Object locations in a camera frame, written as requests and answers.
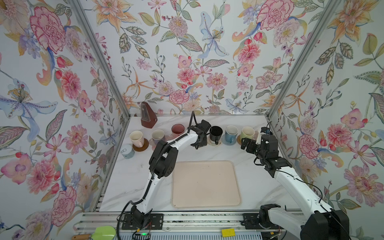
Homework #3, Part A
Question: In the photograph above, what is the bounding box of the blue mug white inside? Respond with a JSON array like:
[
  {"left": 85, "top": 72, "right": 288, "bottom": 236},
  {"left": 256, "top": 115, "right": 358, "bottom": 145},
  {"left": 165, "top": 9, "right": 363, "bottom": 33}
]
[{"left": 225, "top": 126, "right": 238, "bottom": 135}]

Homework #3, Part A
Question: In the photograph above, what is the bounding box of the light green mug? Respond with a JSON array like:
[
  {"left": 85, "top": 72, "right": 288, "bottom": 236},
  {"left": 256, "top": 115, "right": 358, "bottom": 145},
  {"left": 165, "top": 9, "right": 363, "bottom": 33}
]
[{"left": 240, "top": 126, "right": 256, "bottom": 140}]

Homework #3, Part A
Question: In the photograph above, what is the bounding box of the brown wooden metronome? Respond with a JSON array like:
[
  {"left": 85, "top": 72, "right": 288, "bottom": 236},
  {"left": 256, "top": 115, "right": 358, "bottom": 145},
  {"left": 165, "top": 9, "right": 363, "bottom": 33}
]
[{"left": 141, "top": 102, "right": 158, "bottom": 129}]

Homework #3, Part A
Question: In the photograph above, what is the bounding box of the black corrugated cable conduit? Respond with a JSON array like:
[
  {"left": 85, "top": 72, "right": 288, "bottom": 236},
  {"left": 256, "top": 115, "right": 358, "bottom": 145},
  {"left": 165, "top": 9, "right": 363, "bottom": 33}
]
[{"left": 116, "top": 110, "right": 199, "bottom": 240}]

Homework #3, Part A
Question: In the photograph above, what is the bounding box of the black mug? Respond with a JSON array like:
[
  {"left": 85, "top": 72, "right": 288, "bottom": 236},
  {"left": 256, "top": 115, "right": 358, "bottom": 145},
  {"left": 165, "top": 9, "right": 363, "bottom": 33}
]
[{"left": 209, "top": 126, "right": 223, "bottom": 142}]

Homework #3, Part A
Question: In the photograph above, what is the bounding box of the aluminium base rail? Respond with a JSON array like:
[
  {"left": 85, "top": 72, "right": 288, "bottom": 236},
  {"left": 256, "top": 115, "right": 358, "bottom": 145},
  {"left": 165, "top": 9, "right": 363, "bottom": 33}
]
[{"left": 75, "top": 211, "right": 296, "bottom": 240}]

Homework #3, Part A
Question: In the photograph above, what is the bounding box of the white multicolour zigzag coaster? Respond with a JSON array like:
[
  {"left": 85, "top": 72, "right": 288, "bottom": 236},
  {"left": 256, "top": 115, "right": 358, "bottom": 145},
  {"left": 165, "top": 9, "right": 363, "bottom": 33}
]
[{"left": 208, "top": 138, "right": 222, "bottom": 147}]

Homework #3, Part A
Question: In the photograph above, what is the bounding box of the green spatula wooden handle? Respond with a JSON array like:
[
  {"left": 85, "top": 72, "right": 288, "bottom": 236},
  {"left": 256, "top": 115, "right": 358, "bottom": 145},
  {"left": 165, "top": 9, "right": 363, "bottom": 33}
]
[{"left": 72, "top": 226, "right": 116, "bottom": 240}]

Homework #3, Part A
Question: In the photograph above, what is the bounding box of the brown round cork coaster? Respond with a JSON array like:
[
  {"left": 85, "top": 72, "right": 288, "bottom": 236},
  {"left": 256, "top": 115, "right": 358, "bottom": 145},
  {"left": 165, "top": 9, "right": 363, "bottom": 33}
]
[{"left": 133, "top": 139, "right": 149, "bottom": 152}]

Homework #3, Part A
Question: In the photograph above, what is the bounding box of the grey-blue woven round coaster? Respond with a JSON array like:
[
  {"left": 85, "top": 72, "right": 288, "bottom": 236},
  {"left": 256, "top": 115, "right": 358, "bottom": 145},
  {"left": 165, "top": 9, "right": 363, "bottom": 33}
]
[{"left": 222, "top": 134, "right": 237, "bottom": 146}]

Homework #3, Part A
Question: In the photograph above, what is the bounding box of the yellow sticky label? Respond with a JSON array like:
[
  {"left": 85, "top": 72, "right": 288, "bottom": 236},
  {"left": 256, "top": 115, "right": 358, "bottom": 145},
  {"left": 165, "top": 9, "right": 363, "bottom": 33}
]
[{"left": 221, "top": 229, "right": 236, "bottom": 238}]

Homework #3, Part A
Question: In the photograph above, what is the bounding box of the purple mug white inside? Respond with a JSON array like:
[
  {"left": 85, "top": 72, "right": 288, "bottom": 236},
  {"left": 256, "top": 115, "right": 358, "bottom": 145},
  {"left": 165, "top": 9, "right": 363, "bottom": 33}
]
[{"left": 152, "top": 130, "right": 166, "bottom": 141}]

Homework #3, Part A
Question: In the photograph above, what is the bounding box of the pink flower coaster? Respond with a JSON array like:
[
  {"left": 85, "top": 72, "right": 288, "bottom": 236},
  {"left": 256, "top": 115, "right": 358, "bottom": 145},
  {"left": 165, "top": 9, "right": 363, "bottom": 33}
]
[
  {"left": 168, "top": 133, "right": 180, "bottom": 142},
  {"left": 149, "top": 138, "right": 159, "bottom": 150}
]

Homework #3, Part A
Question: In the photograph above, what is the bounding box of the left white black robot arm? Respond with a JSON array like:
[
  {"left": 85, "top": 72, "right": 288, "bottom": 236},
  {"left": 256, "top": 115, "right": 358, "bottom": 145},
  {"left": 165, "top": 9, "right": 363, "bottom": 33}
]
[{"left": 127, "top": 118, "right": 212, "bottom": 228}]

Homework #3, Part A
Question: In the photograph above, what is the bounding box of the small tin can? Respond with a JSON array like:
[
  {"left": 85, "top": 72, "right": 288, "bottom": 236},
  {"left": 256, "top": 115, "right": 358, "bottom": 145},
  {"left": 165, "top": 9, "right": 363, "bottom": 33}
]
[{"left": 120, "top": 144, "right": 135, "bottom": 159}]

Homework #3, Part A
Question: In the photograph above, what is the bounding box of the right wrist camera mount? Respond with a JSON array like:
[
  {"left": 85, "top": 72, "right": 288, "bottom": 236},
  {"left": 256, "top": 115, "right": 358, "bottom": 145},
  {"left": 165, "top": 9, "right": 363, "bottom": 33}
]
[{"left": 260, "top": 127, "right": 273, "bottom": 135}]

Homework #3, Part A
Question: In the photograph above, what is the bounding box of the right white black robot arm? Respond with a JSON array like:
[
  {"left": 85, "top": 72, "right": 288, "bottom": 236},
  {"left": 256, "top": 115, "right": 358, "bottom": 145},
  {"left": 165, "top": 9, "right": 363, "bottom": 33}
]
[{"left": 241, "top": 134, "right": 350, "bottom": 240}]

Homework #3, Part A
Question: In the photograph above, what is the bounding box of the woven rattan round coaster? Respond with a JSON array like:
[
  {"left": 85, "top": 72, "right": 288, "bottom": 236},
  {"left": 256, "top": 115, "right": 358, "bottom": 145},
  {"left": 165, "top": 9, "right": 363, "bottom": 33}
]
[{"left": 237, "top": 135, "right": 242, "bottom": 145}]

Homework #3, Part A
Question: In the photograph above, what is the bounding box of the beige serving tray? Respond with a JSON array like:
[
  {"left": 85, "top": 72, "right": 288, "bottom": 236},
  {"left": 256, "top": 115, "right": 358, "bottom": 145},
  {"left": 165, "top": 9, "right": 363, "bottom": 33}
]
[{"left": 172, "top": 161, "right": 242, "bottom": 209}]

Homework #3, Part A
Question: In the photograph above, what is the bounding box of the cream mug pink handle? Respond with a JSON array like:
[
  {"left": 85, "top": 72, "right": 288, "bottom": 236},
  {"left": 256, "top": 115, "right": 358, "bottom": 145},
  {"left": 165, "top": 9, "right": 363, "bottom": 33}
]
[{"left": 130, "top": 131, "right": 145, "bottom": 148}]

